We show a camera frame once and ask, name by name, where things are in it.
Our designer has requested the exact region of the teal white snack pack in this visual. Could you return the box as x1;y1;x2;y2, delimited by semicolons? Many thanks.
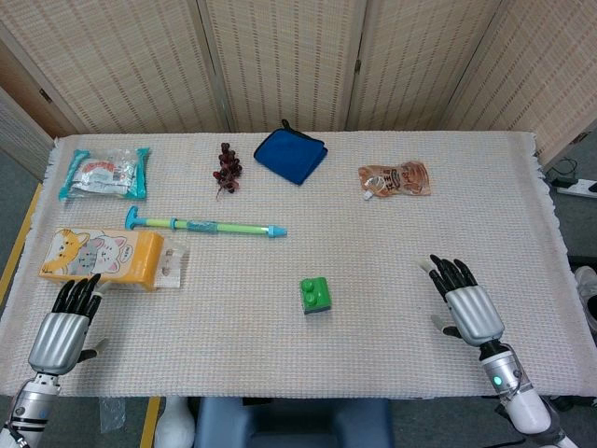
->
58;147;151;203

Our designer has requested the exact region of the white robot body shell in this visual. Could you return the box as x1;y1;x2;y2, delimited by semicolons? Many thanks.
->
155;396;197;448

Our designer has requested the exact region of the orange cat tissue pack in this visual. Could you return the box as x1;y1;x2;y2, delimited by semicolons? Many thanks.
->
37;227;191;293

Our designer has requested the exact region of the white woven tablecloth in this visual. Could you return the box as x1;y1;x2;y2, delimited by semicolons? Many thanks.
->
0;131;584;400

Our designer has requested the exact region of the folded blue towel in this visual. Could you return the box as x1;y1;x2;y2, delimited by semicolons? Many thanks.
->
253;119;329;187

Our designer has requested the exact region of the dark red grape bunch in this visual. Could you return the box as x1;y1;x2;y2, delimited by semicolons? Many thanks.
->
212;142;243;201

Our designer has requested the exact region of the clear plastic bag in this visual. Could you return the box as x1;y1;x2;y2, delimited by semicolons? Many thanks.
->
97;396;127;433

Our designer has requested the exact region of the white grey shoe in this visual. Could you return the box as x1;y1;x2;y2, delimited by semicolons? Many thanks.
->
573;265;597;333

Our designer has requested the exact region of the green blue water pump toy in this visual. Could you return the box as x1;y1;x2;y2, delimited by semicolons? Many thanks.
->
124;205;288;239

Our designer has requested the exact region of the white power strip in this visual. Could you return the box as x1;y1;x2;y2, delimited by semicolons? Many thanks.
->
557;179;597;199

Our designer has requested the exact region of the brown snack pouch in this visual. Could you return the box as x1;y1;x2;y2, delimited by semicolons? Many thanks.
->
357;161;433;202

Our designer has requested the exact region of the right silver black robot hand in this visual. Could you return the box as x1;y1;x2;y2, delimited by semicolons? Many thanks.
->
416;253;507;348

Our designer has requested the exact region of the green toy block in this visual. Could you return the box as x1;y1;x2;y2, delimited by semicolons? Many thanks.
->
299;276;333;312

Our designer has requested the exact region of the beige woven folding screen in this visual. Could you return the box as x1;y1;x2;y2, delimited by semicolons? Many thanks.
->
0;0;597;181

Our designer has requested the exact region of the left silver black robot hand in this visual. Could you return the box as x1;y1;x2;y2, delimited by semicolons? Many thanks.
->
27;273;111;376

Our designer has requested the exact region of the black floor cable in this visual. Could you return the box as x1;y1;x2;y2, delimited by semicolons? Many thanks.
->
545;158;580;184

